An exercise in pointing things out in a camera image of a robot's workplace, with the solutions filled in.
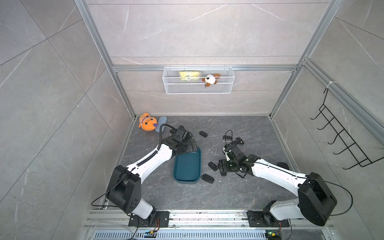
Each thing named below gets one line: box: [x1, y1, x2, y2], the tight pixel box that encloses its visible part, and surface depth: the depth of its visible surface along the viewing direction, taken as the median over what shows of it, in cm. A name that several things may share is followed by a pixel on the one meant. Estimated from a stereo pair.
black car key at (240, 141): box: [236, 137, 245, 145], surface depth 105 cm
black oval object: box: [278, 162, 290, 170], surface depth 93 cm
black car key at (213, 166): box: [208, 161, 219, 171], surface depth 92 cm
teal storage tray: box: [173, 148, 201, 184], surface depth 91 cm
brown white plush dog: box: [202, 73, 221, 88], surface depth 87 cm
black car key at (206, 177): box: [201, 173, 215, 184], surface depth 88 cm
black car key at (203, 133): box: [198, 130, 209, 138], surface depth 109 cm
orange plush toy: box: [138, 112, 159, 131], surface depth 109 cm
